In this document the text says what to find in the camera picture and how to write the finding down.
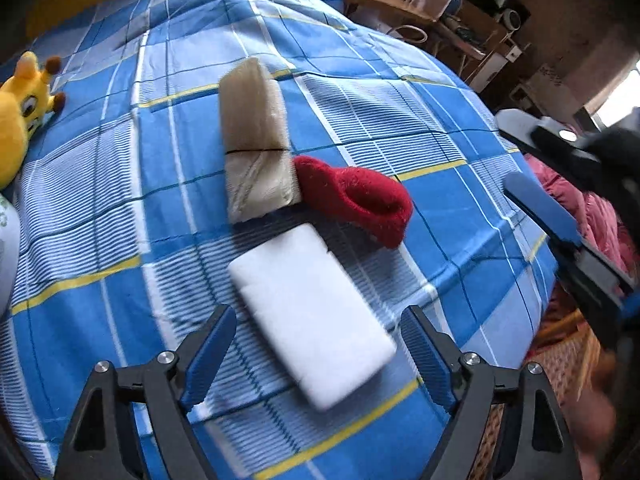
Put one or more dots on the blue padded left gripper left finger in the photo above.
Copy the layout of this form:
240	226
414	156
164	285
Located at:
201	354

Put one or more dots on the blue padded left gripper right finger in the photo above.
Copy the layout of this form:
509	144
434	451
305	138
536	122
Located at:
436	357

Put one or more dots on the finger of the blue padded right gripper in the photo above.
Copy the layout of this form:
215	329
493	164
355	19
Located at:
543	209

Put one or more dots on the red christmas sock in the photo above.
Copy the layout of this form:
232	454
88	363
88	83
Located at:
378	204

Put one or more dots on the pink blanket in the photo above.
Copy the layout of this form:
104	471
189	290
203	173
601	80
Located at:
596	218

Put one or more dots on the wicker basket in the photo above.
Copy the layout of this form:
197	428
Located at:
526	434

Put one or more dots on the white rectangular sponge pad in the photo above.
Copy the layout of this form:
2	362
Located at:
312	314

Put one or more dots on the blue plaid bed cover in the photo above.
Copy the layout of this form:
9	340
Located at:
126	242

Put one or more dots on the beige rolled cloth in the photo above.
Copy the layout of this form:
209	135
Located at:
260	174

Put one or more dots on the white metal tin can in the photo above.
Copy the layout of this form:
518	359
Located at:
10	233

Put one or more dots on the yellow giraffe plush toy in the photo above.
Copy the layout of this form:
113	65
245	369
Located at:
26	99

